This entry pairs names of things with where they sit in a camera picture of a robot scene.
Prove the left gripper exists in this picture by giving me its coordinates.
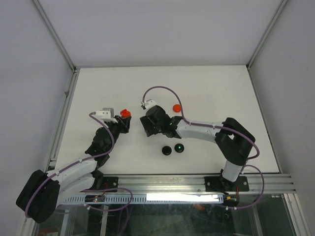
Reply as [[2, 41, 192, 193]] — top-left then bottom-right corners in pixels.
[[105, 115, 130, 152]]

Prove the red case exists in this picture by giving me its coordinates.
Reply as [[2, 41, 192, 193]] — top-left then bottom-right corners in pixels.
[[120, 109, 131, 118], [172, 104, 182, 113]]

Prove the black case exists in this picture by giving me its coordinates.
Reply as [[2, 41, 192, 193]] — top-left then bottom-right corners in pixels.
[[161, 146, 172, 156], [174, 143, 185, 153]]

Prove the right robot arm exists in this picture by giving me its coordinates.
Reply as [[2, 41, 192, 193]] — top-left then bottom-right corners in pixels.
[[140, 105, 255, 192]]

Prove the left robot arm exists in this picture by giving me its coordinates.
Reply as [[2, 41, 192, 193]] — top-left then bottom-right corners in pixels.
[[16, 116, 131, 224]]

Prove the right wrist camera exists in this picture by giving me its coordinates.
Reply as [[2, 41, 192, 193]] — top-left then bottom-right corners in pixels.
[[141, 99, 157, 110]]

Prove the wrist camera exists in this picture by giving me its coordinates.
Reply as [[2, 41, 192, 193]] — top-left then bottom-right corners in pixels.
[[94, 108, 118, 123], [141, 99, 157, 110]]

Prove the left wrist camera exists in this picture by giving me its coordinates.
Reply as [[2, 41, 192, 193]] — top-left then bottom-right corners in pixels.
[[94, 108, 118, 123]]

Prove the aluminium mounting rail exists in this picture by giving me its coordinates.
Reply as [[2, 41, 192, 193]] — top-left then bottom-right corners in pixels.
[[46, 174, 295, 195]]

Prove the slotted cable duct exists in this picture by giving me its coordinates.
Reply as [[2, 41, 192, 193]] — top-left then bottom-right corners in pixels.
[[61, 193, 223, 205]]

